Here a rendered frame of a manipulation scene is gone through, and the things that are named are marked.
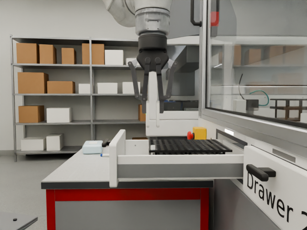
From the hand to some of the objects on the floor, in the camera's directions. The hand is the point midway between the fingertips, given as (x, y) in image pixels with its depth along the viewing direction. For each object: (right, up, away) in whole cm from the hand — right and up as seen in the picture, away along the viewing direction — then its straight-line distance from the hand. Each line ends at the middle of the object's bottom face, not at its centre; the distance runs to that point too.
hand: (152, 113), depth 71 cm
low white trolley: (-9, -96, +56) cm, 111 cm away
